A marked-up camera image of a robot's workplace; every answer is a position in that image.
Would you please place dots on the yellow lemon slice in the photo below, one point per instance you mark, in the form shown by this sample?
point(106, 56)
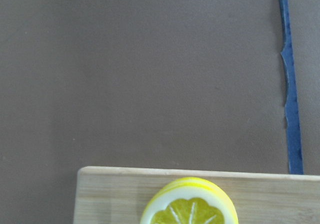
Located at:
point(190, 200)

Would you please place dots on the wooden cutting board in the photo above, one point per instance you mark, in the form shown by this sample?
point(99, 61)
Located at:
point(118, 195)

